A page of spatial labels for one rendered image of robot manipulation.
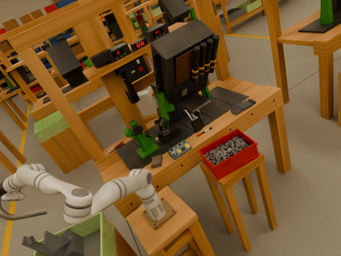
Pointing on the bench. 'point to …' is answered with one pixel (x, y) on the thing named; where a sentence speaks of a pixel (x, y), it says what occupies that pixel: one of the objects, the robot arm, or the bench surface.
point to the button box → (179, 149)
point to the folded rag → (157, 161)
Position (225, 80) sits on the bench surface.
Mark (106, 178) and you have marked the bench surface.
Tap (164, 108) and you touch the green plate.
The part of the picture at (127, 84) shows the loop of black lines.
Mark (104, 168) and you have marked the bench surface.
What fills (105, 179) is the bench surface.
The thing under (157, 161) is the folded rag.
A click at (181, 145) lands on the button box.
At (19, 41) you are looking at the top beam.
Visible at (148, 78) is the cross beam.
